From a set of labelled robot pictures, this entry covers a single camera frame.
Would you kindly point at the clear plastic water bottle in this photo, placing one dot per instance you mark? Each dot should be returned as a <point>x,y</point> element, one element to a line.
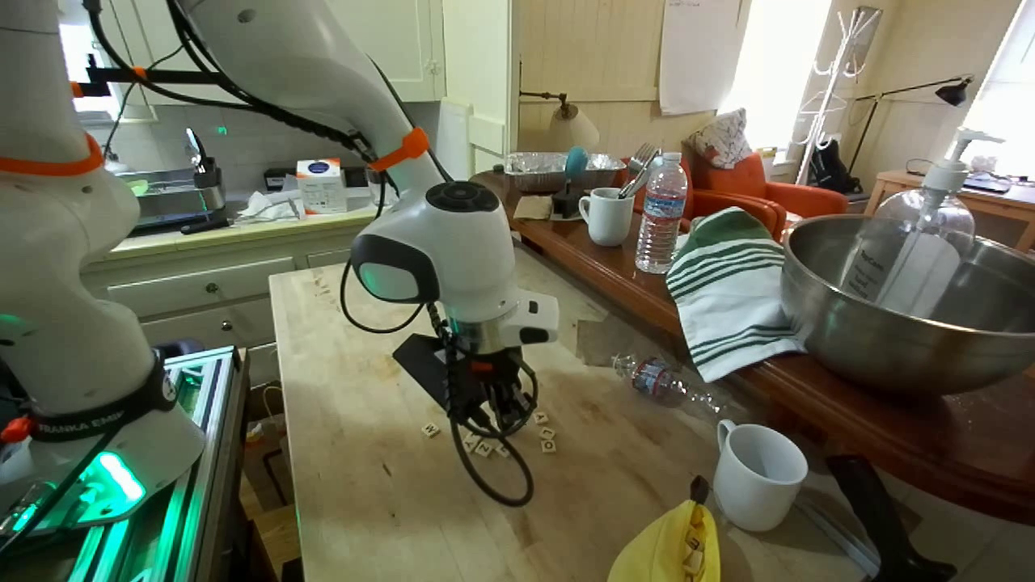
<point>660,213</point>

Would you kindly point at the brown wooden side table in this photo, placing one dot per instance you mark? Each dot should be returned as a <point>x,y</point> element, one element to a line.
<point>927,432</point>

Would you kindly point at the crushed clear plastic bottle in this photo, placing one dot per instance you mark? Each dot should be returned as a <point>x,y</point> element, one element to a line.
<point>663,384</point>

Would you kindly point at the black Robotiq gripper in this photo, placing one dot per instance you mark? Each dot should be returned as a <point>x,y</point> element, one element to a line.
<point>487,377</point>

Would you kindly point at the cream letter tile Z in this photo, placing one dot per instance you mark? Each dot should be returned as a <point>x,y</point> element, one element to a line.
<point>482,447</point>

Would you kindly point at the metal spoon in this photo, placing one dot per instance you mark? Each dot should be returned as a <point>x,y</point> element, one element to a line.
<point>636,182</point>

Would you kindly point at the clear pump dispenser bottle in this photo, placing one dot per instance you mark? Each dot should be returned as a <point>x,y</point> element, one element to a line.
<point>911,258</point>

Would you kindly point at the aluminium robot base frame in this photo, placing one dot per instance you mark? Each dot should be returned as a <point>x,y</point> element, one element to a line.
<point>164,518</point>

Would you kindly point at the orange armchair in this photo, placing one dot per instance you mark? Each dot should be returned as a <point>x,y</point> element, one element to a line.
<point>796,198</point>

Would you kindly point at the black floor lamp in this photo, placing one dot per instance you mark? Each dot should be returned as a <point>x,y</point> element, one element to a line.
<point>953,93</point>

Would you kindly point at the white crumpled cloth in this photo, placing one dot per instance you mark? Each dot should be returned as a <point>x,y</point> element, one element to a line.
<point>271,204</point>

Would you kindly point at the brown cardboard box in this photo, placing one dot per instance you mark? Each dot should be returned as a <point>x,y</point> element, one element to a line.
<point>276,518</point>

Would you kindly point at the white kitchen counter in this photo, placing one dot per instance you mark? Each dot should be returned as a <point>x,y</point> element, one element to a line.
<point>204,287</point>

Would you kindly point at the white upper cabinet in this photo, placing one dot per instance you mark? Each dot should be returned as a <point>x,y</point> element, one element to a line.
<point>408,52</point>

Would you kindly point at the light wooden desk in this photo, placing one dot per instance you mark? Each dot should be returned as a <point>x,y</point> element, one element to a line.
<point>1005,204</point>

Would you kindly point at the small white mug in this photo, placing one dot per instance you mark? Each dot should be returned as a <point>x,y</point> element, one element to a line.
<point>762,481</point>

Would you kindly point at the table lamp beige shade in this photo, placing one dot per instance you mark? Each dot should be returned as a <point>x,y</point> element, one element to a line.
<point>569,127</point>

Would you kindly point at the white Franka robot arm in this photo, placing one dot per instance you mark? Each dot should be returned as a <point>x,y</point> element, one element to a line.
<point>67,270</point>

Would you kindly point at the white wall paper sheet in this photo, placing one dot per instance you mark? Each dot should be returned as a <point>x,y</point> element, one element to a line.
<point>699,52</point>

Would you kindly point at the black stand leg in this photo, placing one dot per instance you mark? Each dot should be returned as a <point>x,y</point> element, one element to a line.
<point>876,518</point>

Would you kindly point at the white coat rack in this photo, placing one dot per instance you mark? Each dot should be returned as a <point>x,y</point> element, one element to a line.
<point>834,76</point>

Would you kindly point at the patterned pillow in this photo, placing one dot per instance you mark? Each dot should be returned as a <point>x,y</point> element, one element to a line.
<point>727,140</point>

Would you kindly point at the stainless steel mixing bowl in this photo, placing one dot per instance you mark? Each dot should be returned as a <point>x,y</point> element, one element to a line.
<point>894,345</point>

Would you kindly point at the white blue canister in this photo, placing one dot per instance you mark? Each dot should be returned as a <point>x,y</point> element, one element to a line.
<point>322,186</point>

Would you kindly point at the cream letter tile E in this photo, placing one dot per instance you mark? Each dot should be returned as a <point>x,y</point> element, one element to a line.
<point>469,442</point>

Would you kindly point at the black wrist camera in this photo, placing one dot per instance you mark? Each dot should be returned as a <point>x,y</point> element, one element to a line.
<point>420,368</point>

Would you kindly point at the black shoes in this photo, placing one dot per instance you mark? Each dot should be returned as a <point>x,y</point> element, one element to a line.
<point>831,169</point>

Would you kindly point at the black faucet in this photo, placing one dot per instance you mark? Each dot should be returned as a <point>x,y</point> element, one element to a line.
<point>208,182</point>

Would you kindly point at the cream letter tile W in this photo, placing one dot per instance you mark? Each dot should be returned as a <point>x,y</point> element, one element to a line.
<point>548,442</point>

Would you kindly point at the green striped white towel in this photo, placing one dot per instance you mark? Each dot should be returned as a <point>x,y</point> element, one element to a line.
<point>731,291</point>

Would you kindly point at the yellow banana-shaped dish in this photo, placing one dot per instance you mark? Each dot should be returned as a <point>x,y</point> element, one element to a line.
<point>663,552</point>

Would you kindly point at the large white mug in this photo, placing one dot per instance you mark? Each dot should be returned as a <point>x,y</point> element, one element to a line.
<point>605,218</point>

